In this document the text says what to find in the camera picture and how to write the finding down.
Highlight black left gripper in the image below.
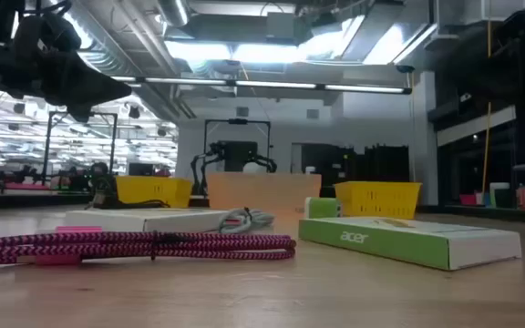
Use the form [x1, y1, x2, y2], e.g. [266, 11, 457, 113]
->
[0, 12, 133, 124]

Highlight white green acer box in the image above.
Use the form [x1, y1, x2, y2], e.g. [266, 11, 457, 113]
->
[64, 207, 245, 234]
[297, 215, 523, 272]

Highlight light blue cable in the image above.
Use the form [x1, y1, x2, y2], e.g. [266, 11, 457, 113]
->
[218, 207, 276, 235]

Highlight green white charger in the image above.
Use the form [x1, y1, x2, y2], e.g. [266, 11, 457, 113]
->
[304, 196, 342, 220]

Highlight orange translucent bin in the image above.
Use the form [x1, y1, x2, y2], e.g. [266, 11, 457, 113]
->
[206, 171, 323, 241]

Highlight pink mat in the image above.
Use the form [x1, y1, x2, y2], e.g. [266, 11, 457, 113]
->
[5, 182, 50, 191]

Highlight yellow plastic basket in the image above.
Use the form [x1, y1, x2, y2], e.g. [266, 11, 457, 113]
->
[115, 175, 194, 210]
[334, 180, 423, 220]

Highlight black background robot station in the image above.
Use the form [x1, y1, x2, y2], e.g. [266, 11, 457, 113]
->
[190, 118, 278, 197]

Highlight long ceiling light bar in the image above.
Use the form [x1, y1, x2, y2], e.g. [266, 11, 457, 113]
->
[109, 76, 413, 96]

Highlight black storage cabinets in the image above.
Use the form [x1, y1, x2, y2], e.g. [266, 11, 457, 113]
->
[291, 143, 410, 186]

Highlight black background rig frame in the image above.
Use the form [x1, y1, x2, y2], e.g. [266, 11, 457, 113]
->
[41, 110, 118, 186]

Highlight black device with cable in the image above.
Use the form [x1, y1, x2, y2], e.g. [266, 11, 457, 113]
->
[89, 161, 171, 210]

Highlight magenta braided cable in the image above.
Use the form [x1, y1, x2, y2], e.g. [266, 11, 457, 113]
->
[0, 225, 298, 266]

